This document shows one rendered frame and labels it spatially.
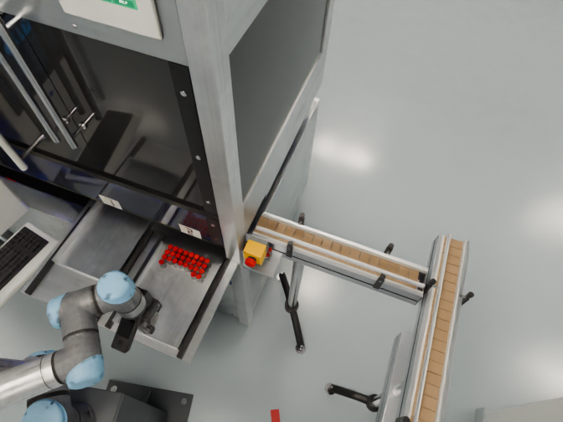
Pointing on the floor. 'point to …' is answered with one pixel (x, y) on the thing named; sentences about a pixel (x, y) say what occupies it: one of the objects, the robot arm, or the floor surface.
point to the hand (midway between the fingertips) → (146, 331)
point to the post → (218, 129)
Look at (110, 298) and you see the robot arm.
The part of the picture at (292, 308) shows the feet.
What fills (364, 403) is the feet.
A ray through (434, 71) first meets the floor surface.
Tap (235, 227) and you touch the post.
